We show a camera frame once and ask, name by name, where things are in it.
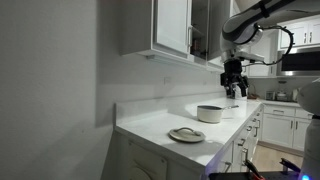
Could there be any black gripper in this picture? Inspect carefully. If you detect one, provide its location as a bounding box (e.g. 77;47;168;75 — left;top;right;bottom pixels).
220;59;249;97

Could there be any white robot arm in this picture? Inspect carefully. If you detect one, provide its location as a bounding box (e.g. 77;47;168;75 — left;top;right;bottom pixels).
220;0;319;99

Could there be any cream pot lid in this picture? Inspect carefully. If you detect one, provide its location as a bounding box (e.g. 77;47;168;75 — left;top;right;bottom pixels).
169;127;205;143

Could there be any stainless steel microwave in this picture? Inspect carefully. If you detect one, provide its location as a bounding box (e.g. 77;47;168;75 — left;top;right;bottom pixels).
276;47;320;76

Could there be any black red tool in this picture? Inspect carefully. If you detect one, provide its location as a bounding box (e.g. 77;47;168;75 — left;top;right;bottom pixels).
245;158;301;180

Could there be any white wall outlet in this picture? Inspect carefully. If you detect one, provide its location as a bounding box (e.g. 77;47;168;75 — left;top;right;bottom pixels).
163;77;171;85

